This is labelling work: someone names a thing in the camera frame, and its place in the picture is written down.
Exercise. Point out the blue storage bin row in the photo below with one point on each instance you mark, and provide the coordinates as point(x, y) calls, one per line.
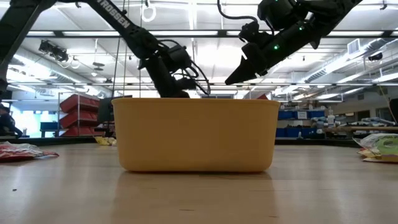
point(311, 114)
point(295, 133)

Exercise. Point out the person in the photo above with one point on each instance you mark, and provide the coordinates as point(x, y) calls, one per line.
point(7, 124)

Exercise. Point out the white plastic bottle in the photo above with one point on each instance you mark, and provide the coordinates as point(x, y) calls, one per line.
point(331, 119)

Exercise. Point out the red storage bin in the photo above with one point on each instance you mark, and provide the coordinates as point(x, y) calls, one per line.
point(81, 132)
point(79, 104)
point(79, 119)

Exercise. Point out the red Skittles candy pack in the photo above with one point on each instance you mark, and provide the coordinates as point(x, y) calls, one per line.
point(21, 154)
point(263, 97)

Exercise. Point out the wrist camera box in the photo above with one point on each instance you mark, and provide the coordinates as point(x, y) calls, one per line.
point(179, 59)
point(252, 32)

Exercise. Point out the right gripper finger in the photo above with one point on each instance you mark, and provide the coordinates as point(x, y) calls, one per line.
point(245, 71)

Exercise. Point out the black clamp-mounted device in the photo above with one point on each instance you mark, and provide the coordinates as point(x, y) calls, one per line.
point(54, 51)

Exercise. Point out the orange plastic bin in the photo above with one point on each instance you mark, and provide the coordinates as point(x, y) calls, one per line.
point(196, 137)

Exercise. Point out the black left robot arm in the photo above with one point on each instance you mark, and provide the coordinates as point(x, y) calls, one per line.
point(124, 23)

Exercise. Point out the black aluminium table frame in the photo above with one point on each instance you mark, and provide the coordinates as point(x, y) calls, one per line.
point(62, 140)

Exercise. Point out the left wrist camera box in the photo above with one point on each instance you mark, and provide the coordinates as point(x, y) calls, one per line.
point(179, 59)

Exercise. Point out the black frame beam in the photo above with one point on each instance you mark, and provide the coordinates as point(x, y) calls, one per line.
point(224, 33)

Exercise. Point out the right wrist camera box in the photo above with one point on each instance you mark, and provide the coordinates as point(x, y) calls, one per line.
point(252, 32)

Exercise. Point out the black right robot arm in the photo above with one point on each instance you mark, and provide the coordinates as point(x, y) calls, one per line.
point(329, 12)

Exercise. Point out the black ceiling camera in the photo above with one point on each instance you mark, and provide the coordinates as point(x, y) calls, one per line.
point(375, 56)

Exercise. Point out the black computer monitor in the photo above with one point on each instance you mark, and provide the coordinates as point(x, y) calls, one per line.
point(105, 110)

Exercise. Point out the clear green candy pack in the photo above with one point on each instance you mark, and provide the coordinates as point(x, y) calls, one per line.
point(381, 143)
point(18, 145)

